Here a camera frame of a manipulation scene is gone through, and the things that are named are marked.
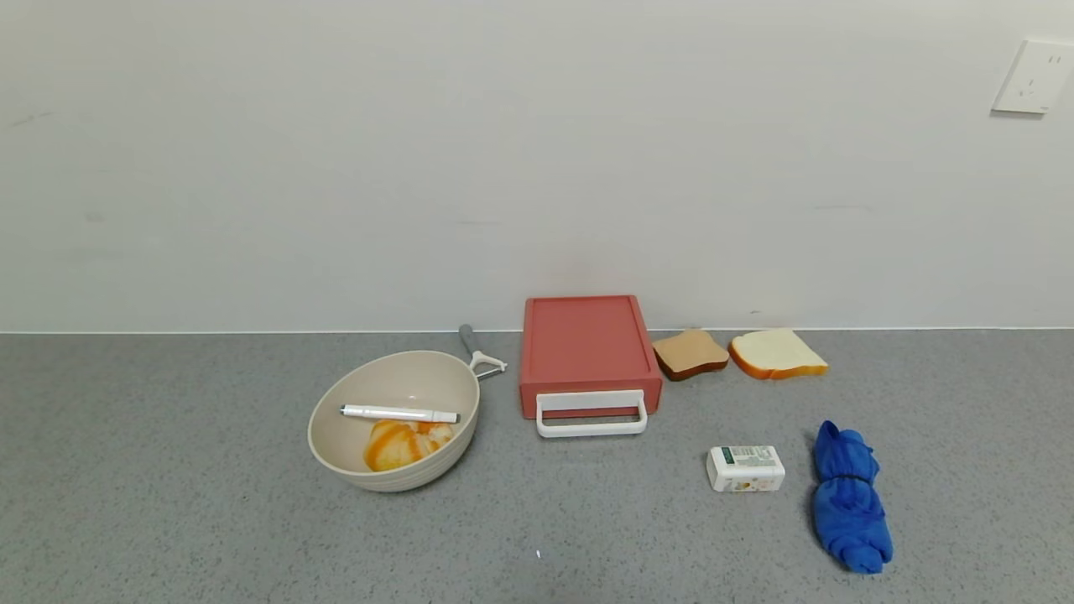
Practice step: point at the red drawer cabinet housing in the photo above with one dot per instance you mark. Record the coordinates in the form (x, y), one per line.
(585, 335)

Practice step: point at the brown toast slice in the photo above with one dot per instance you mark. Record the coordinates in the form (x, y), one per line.
(690, 352)

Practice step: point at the beige ribbed bowl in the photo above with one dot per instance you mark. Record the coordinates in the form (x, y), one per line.
(394, 382)

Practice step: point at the white marker pen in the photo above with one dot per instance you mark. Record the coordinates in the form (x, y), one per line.
(394, 413)

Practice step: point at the orange striped croissant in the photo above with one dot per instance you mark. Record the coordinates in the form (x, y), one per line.
(394, 449)

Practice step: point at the white bread slice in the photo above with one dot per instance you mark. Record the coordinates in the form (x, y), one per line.
(776, 351)

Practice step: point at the small white printed box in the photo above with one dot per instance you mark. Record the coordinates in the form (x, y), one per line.
(745, 470)

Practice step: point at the blue cloth bundle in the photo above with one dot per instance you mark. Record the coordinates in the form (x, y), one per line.
(847, 503)

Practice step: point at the white wall socket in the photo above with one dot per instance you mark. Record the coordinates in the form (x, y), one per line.
(1032, 77)

